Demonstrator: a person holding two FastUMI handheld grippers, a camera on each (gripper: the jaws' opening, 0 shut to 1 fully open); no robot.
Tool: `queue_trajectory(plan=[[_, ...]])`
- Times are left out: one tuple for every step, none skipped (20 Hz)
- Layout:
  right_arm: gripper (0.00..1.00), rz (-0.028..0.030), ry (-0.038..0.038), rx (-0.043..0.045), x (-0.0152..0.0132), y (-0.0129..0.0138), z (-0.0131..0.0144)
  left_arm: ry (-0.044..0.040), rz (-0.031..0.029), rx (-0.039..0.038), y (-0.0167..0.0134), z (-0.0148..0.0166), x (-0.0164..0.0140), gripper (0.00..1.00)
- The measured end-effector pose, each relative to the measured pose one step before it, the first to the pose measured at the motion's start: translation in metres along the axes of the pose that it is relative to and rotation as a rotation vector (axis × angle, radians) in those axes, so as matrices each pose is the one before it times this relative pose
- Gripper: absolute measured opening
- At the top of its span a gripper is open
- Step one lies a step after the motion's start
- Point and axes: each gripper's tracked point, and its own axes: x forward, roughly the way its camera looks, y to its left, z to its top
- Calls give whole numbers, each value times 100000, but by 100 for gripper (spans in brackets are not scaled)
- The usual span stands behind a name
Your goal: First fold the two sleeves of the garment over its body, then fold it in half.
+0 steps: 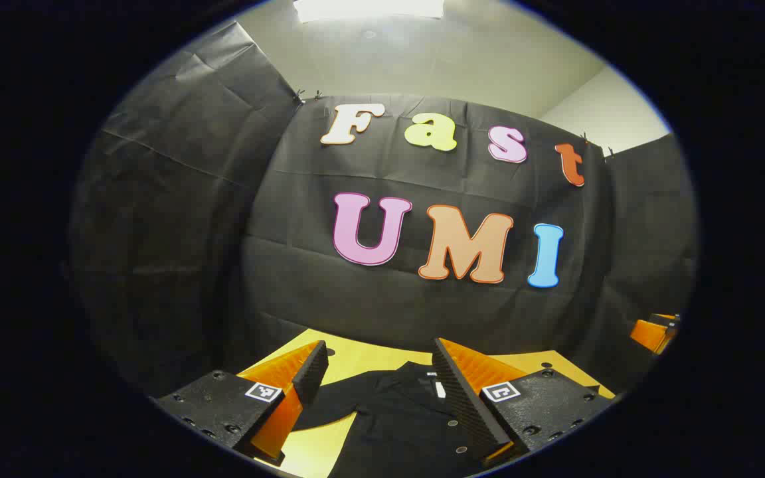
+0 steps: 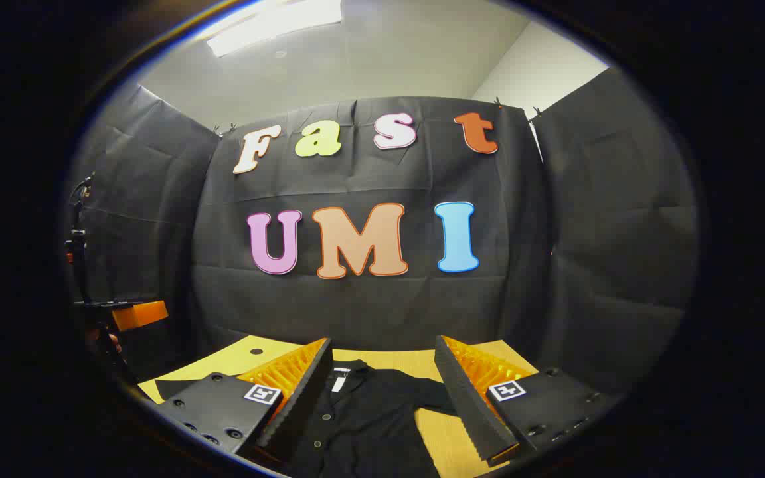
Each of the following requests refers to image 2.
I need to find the black button shirt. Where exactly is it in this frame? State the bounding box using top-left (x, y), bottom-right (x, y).
top-left (155, 358), bottom-right (463, 478)

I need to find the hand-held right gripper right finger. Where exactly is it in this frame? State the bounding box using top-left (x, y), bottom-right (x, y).
top-left (434, 335), bottom-right (622, 465)

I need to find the ceiling light panel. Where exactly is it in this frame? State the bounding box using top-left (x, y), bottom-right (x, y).
top-left (207, 0), bottom-right (343, 58)

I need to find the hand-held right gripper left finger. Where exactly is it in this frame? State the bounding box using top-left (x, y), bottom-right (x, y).
top-left (155, 337), bottom-right (334, 464)

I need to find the black tripod stand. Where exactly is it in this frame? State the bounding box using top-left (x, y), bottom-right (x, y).
top-left (65, 171), bottom-right (94, 303)

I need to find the black backdrop cloth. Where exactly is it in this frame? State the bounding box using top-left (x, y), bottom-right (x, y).
top-left (64, 66), bottom-right (701, 399)

